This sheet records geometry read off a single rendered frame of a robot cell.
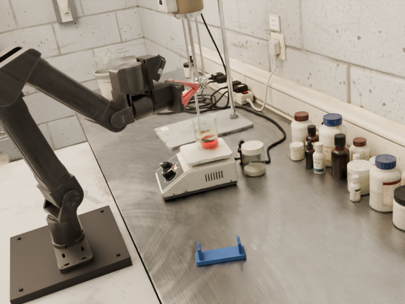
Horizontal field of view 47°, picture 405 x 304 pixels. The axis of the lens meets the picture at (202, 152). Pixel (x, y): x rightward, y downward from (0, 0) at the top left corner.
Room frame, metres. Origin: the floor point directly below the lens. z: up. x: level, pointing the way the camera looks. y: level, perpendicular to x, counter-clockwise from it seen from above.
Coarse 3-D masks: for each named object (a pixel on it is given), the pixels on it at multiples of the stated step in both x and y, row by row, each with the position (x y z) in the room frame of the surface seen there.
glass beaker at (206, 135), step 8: (192, 120) 1.12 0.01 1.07; (208, 120) 1.14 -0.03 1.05; (200, 128) 1.09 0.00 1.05; (208, 128) 1.09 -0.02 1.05; (216, 128) 1.11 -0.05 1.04; (200, 136) 1.09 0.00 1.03; (208, 136) 1.09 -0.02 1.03; (216, 136) 1.10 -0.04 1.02; (200, 144) 1.09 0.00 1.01; (208, 144) 1.09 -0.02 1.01; (216, 144) 1.10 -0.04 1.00
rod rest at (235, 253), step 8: (200, 248) 0.76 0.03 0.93; (224, 248) 0.77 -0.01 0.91; (232, 248) 0.77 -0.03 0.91; (240, 248) 0.75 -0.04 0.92; (200, 256) 0.75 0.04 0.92; (208, 256) 0.75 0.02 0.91; (216, 256) 0.75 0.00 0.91; (224, 256) 0.75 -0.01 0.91; (232, 256) 0.74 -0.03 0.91; (240, 256) 0.74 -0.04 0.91; (200, 264) 0.74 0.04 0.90; (208, 264) 0.74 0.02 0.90
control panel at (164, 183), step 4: (176, 156) 1.14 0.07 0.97; (172, 160) 1.13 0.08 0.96; (176, 160) 1.12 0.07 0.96; (172, 164) 1.11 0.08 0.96; (176, 164) 1.10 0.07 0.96; (180, 164) 1.08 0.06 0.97; (160, 168) 1.14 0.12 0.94; (172, 168) 1.09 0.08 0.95; (176, 168) 1.07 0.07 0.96; (180, 168) 1.06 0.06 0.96; (160, 172) 1.12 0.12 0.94; (164, 172) 1.10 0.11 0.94; (176, 172) 1.06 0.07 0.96; (180, 172) 1.04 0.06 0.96; (160, 176) 1.10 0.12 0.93; (176, 176) 1.04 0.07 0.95; (160, 180) 1.07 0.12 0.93; (164, 180) 1.06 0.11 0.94; (172, 180) 1.03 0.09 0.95; (160, 184) 1.06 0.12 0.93; (164, 184) 1.04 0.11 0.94; (168, 184) 1.03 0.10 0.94; (164, 188) 1.03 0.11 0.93
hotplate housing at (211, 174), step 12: (180, 156) 1.13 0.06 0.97; (192, 168) 1.04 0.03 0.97; (204, 168) 1.04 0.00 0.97; (216, 168) 1.04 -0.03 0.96; (228, 168) 1.04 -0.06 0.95; (180, 180) 1.02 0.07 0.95; (192, 180) 1.03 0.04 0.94; (204, 180) 1.03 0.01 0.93; (216, 180) 1.04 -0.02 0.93; (228, 180) 1.04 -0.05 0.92; (168, 192) 1.02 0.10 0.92; (180, 192) 1.02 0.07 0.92; (192, 192) 1.03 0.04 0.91
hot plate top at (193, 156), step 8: (192, 144) 1.15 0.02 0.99; (224, 144) 1.11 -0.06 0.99; (184, 152) 1.10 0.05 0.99; (192, 152) 1.10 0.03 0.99; (200, 152) 1.09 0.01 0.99; (208, 152) 1.08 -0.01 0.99; (216, 152) 1.07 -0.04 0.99; (224, 152) 1.07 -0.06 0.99; (232, 152) 1.06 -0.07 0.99; (192, 160) 1.05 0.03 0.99; (200, 160) 1.04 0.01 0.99; (208, 160) 1.04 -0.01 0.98
